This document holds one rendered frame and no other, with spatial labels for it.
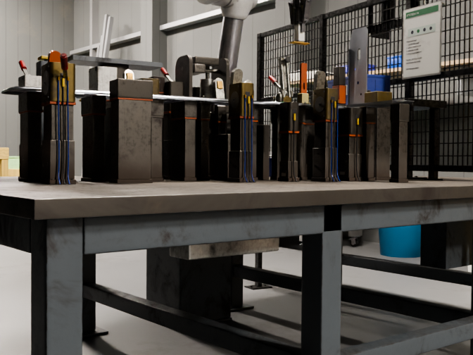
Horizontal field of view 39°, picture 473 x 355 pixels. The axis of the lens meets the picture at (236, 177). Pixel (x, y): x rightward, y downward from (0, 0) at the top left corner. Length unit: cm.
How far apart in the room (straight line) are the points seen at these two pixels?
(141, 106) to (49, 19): 983
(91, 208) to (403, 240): 443
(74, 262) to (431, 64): 201
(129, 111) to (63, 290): 90
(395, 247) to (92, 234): 439
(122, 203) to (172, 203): 12
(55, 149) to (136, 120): 28
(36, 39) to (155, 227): 1042
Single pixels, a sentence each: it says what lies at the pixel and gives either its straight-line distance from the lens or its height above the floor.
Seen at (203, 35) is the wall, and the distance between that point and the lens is 877.
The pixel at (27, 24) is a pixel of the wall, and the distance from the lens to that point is 1178.
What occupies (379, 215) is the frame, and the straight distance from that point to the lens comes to 198.
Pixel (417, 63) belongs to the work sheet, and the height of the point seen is 121.
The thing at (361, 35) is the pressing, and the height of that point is 131.
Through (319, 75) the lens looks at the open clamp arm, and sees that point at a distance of 256.
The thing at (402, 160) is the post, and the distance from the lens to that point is 252.
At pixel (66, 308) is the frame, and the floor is 48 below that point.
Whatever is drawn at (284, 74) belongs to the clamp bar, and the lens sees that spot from 287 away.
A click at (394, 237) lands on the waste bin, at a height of 16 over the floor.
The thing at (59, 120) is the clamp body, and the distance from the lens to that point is 205.
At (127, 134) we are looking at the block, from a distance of 214.
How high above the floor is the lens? 77
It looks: 1 degrees down
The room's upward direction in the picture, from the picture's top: straight up
